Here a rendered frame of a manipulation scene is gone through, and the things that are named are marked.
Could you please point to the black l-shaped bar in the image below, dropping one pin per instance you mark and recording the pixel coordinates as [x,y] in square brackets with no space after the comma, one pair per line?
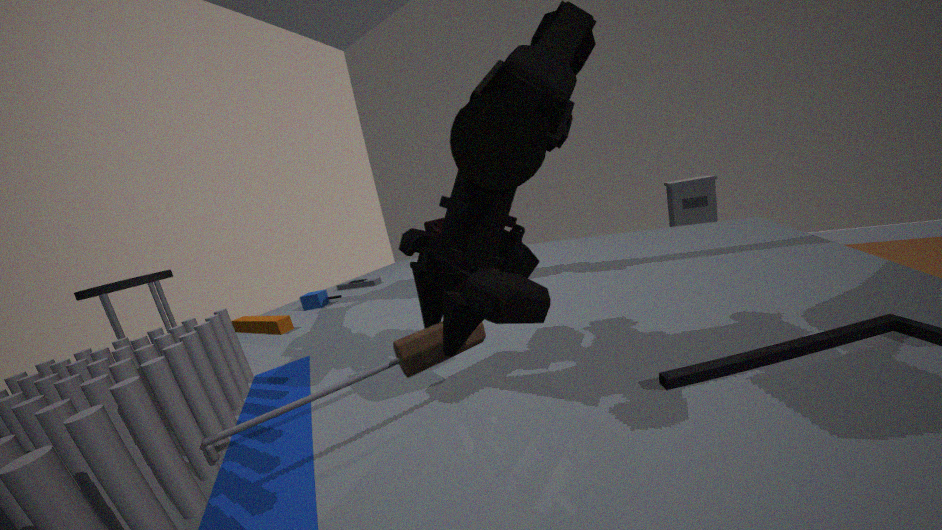
[798,347]

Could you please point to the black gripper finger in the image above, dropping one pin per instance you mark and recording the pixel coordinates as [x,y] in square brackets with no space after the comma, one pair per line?
[430,287]
[459,322]

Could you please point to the blue tape strip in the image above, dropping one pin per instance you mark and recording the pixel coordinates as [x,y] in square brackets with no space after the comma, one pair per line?
[266,480]

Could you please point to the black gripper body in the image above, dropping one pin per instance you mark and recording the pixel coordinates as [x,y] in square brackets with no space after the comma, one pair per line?
[469,238]

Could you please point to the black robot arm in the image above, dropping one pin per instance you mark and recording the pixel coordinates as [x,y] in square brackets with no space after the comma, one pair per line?
[520,109]

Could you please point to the blue cube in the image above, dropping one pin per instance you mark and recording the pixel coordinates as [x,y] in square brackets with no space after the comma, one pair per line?
[313,300]

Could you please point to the hook tool with brown handle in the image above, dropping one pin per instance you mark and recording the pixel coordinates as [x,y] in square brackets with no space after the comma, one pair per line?
[415,353]

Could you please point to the orange rectangular block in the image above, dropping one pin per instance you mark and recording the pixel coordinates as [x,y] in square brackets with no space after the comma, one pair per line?
[272,325]

